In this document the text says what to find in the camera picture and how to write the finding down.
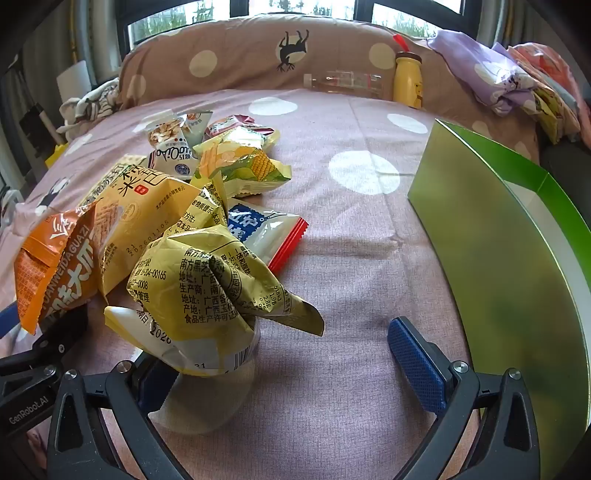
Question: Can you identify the white striped clothes pile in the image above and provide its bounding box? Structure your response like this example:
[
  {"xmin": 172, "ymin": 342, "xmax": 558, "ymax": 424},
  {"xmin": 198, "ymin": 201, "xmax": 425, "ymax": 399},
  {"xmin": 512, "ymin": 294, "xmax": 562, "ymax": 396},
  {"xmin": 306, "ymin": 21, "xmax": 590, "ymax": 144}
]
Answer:
[{"xmin": 60, "ymin": 78, "xmax": 123, "ymax": 134}]

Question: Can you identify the clear plastic bottle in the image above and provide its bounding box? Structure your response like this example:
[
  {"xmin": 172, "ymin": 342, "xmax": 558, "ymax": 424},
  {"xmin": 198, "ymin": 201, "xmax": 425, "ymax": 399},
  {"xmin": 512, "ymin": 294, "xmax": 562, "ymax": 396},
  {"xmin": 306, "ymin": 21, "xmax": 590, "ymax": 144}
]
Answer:
[{"xmin": 304, "ymin": 70, "xmax": 384, "ymax": 100}]

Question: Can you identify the yellow green corn print packet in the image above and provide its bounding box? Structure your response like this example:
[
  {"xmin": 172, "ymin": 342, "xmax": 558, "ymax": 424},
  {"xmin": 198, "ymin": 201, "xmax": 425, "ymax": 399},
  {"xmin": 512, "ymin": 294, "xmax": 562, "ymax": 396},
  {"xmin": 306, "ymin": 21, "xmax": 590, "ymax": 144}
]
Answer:
[{"xmin": 191, "ymin": 129, "xmax": 293, "ymax": 197}]

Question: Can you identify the olive gold snack packet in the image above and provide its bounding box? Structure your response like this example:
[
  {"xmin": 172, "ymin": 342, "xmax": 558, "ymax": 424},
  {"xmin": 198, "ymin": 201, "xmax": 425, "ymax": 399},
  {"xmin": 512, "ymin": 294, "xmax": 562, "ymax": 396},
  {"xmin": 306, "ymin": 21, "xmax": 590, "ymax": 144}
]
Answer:
[{"xmin": 104, "ymin": 226, "xmax": 324, "ymax": 377}]

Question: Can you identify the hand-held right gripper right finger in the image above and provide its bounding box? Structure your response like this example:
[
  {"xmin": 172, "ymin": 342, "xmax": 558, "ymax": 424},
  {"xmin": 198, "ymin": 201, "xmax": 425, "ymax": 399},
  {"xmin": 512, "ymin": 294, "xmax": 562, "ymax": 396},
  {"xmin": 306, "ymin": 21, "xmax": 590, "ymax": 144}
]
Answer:
[{"xmin": 388, "ymin": 316, "xmax": 541, "ymax": 480}]

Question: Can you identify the brown dotted pillow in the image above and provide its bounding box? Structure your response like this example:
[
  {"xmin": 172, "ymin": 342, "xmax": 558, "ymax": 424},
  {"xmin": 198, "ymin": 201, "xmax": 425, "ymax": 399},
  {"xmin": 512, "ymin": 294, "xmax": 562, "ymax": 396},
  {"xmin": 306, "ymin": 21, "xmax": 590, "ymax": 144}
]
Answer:
[{"xmin": 119, "ymin": 14, "xmax": 444, "ymax": 112}]

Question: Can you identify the pink and yellow clothes pile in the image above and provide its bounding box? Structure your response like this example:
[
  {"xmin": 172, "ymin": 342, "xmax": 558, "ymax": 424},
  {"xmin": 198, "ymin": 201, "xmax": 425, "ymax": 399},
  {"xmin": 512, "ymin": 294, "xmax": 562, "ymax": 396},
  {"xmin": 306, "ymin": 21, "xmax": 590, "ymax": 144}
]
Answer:
[{"xmin": 508, "ymin": 42, "xmax": 583, "ymax": 144}]

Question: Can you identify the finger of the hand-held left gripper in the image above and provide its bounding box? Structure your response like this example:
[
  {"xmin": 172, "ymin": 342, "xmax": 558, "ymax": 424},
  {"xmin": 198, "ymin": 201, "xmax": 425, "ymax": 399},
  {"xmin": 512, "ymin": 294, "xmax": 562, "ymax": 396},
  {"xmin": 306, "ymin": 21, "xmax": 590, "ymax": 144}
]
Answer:
[
  {"xmin": 0, "ymin": 305, "xmax": 89, "ymax": 377},
  {"xmin": 0, "ymin": 302, "xmax": 21, "ymax": 337}
]

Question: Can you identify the orange snack packet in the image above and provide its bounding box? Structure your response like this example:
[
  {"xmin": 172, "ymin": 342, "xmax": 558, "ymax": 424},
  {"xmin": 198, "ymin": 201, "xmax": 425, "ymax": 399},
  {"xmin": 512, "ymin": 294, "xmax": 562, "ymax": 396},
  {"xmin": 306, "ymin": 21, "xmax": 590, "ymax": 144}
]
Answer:
[{"xmin": 14, "ymin": 203, "xmax": 100, "ymax": 335}]

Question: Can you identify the green cardboard box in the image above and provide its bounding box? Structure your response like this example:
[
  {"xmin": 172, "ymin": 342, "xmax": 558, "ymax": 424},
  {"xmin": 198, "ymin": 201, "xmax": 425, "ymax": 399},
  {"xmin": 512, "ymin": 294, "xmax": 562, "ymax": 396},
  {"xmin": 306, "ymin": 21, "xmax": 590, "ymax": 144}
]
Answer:
[{"xmin": 409, "ymin": 119, "xmax": 591, "ymax": 480}]

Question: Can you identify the white packet with red edge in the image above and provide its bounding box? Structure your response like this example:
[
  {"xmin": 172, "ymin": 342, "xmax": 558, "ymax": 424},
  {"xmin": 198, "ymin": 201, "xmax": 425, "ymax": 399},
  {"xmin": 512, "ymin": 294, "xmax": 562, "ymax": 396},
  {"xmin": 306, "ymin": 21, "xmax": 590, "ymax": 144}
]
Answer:
[{"xmin": 228, "ymin": 203, "xmax": 309, "ymax": 273}]

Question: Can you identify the pink red snack packet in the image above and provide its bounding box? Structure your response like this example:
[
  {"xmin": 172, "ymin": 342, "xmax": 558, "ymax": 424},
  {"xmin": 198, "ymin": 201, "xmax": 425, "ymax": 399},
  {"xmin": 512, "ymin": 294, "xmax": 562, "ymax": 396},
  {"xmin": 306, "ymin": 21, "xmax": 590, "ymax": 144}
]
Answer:
[{"xmin": 205, "ymin": 115, "xmax": 280, "ymax": 148}]

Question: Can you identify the white blue peanut snack packet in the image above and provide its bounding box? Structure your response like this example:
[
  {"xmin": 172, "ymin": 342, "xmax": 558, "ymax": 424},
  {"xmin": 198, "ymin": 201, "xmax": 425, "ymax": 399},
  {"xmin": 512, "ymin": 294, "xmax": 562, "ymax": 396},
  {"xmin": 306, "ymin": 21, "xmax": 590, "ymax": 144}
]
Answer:
[{"xmin": 148, "ymin": 111, "xmax": 213, "ymax": 178}]

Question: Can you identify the purple cloth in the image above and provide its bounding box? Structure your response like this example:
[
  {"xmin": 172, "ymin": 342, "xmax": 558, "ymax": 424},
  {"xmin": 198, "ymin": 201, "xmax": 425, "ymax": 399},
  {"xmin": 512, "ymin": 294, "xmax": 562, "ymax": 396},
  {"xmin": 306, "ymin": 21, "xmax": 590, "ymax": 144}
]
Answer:
[{"xmin": 427, "ymin": 30, "xmax": 541, "ymax": 116}]

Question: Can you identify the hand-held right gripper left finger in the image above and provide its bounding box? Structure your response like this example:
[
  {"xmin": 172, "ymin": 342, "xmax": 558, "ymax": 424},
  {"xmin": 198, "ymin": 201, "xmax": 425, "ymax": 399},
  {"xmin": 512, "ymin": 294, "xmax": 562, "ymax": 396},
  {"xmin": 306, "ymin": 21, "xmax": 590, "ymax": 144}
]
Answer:
[{"xmin": 46, "ymin": 360, "xmax": 185, "ymax": 480}]

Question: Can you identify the pink dotted bed sheet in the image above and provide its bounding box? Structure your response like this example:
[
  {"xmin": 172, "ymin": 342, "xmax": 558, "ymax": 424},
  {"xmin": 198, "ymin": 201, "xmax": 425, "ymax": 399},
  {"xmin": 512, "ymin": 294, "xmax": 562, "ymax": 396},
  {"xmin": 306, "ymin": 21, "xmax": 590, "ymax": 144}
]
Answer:
[{"xmin": 0, "ymin": 88, "xmax": 541, "ymax": 480}]

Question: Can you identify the yellow bottle with red strap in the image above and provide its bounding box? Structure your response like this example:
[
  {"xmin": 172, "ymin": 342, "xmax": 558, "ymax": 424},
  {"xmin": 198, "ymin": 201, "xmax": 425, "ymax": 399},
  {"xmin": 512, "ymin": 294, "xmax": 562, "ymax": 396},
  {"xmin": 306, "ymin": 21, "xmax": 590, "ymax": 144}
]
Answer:
[{"xmin": 392, "ymin": 34, "xmax": 424, "ymax": 109}]

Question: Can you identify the black framed window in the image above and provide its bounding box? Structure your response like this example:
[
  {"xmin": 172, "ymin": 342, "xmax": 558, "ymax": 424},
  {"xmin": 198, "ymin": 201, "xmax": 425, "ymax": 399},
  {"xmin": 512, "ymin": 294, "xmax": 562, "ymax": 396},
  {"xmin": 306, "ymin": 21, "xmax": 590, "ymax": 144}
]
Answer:
[{"xmin": 115, "ymin": 0, "xmax": 481, "ymax": 49}]

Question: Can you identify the large pale yellow snack packet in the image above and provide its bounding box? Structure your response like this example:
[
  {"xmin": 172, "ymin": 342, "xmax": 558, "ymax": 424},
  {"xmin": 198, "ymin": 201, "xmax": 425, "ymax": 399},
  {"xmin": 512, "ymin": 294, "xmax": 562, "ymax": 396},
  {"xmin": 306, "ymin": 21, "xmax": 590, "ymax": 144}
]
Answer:
[{"xmin": 78, "ymin": 164, "xmax": 228, "ymax": 296}]

